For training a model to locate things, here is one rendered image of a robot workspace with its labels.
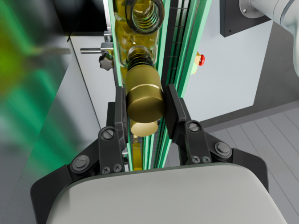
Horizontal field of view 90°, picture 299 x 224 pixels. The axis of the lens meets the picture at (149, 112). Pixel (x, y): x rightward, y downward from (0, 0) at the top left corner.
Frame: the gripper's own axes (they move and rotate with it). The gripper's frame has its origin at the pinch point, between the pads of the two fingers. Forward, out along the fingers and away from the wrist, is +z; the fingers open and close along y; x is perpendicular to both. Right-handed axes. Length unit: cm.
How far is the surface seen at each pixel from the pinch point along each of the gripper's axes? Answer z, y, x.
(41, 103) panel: 6.1, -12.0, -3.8
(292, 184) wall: 26, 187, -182
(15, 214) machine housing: -3.8, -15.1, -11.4
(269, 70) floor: 136, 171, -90
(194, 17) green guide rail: 26.6, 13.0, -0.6
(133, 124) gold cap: 2.6, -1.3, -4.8
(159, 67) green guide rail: 22.2, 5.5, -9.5
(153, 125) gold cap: 2.5, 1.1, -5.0
